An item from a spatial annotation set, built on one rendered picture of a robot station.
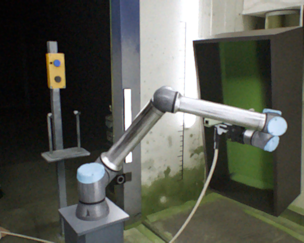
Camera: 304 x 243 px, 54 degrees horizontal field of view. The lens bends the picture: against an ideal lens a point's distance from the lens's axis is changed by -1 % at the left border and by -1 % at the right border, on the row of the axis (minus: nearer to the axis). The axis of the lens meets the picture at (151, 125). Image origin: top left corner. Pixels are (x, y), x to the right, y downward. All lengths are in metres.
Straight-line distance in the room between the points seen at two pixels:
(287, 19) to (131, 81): 1.62
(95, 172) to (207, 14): 1.97
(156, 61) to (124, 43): 0.34
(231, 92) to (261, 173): 0.71
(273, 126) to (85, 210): 1.06
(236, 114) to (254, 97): 0.89
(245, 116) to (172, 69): 1.36
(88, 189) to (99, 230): 0.23
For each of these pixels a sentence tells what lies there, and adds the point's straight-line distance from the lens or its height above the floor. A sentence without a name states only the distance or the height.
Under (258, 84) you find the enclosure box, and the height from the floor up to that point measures 1.33.
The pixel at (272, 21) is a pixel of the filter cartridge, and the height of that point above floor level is 1.88.
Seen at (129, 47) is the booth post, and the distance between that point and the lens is 2.48.
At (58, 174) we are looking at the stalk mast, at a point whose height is 0.58.
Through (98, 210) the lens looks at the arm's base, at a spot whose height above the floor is 0.69.
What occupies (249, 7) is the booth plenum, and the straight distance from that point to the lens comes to 3.38.
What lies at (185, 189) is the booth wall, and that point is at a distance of 3.11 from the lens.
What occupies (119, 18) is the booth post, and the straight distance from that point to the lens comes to 2.47.
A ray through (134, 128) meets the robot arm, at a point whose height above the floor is 1.12.
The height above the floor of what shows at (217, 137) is 1.03.
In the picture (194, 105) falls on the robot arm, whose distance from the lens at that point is 1.48.
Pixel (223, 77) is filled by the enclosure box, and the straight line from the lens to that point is 2.44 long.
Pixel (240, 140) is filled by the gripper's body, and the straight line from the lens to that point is 1.77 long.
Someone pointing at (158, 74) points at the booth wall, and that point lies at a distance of 2.64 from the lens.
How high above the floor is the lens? 1.48
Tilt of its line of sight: 12 degrees down
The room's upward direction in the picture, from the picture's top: straight up
